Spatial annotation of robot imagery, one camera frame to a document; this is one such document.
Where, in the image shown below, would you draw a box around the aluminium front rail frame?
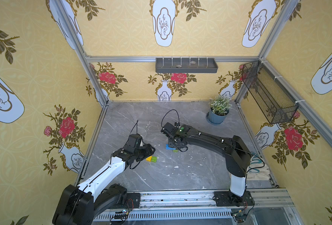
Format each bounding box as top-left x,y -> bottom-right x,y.
92,188 -> 303,225

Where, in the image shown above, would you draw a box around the circuit board wires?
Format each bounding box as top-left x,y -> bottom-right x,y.
230,202 -> 260,224
109,198 -> 135,223

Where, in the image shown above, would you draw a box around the grey wall shelf tray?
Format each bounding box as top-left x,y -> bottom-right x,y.
155,57 -> 218,74

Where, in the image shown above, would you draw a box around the potted plant blue pot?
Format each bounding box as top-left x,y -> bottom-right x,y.
207,96 -> 232,125

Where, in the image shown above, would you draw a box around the right circuit board wires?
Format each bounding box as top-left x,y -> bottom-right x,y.
230,202 -> 260,224

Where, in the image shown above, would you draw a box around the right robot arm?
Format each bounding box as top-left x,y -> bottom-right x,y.
161,123 -> 252,197

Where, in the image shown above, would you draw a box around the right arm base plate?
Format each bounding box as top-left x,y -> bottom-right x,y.
212,190 -> 255,208

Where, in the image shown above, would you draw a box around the blue long lego brick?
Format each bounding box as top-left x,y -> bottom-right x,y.
166,144 -> 175,150

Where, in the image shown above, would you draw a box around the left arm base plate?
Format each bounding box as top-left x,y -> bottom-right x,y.
111,193 -> 141,209

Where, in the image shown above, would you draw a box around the black wire mesh basket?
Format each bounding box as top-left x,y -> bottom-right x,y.
241,61 -> 299,124

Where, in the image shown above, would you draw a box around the left circuit board wires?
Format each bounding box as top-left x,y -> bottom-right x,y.
109,198 -> 135,223

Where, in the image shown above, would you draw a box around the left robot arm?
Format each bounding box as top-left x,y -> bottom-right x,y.
52,134 -> 156,225

